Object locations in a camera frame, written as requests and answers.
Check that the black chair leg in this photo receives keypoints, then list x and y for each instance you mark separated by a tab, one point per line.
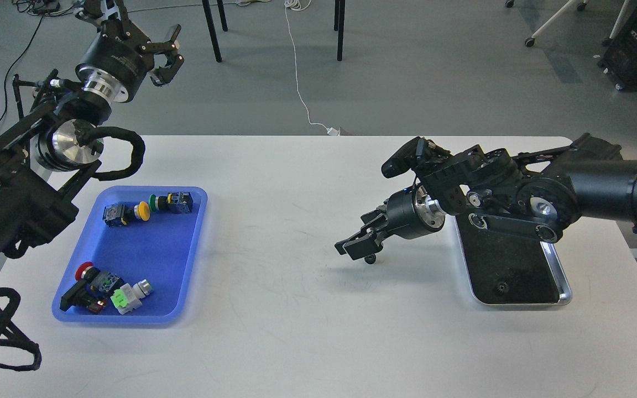
211	26
338	26

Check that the silver metal tray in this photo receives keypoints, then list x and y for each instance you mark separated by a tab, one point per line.
531	268

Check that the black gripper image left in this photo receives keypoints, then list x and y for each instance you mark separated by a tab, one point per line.
123	50

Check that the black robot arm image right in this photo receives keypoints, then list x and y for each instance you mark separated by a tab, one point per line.
534	195

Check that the white rolling stand base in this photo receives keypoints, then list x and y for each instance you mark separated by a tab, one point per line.
579	6

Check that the blue plastic tray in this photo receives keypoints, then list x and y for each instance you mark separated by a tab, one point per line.
161	251

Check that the yellow push button switch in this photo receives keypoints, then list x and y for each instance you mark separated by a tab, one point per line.
119	214

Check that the black chair leg right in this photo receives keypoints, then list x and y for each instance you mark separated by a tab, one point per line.
338	26

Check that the white green switch module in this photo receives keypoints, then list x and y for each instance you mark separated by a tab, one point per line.
129	297

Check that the red emergency stop button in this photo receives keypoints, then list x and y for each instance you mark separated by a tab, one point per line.
92	289

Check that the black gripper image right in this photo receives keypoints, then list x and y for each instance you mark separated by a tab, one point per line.
410	213

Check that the green push button switch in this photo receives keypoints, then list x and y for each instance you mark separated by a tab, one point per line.
180	202

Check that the black chair leg left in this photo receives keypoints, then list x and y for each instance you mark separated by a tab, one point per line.
211	26

